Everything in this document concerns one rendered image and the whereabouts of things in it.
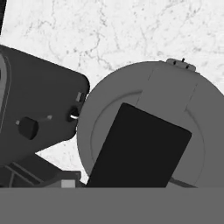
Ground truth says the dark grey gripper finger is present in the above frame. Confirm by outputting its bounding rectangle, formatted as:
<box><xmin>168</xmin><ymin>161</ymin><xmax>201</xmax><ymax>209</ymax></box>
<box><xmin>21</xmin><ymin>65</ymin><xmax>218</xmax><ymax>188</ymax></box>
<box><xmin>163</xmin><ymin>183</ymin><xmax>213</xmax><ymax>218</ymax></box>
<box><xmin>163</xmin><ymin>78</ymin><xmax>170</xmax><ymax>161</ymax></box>
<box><xmin>0</xmin><ymin>153</ymin><xmax>86</xmax><ymax>188</ymax></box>

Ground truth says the black appliance knob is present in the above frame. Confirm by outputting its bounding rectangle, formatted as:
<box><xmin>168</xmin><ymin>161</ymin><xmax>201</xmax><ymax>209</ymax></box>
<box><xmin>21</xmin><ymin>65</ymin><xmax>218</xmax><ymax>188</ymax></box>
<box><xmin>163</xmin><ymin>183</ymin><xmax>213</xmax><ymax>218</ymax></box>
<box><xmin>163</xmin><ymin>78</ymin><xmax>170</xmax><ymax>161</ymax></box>
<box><xmin>17</xmin><ymin>116</ymin><xmax>39</xmax><ymax>141</ymax></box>

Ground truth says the black hob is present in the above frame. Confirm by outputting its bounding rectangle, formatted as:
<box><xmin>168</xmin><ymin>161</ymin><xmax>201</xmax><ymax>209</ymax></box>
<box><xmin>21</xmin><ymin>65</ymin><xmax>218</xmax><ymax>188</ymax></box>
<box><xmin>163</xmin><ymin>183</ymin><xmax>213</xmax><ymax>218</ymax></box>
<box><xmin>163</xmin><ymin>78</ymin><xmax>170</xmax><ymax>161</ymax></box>
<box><xmin>0</xmin><ymin>0</ymin><xmax>8</xmax><ymax>37</ymax></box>

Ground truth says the grey kettle with black handle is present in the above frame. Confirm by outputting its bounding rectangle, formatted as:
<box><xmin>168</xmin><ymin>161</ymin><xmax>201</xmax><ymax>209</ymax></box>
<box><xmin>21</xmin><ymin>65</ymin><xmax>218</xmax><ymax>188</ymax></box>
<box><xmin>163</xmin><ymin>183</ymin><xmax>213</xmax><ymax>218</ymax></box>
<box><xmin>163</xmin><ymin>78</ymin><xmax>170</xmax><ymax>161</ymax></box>
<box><xmin>76</xmin><ymin>57</ymin><xmax>224</xmax><ymax>188</ymax></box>

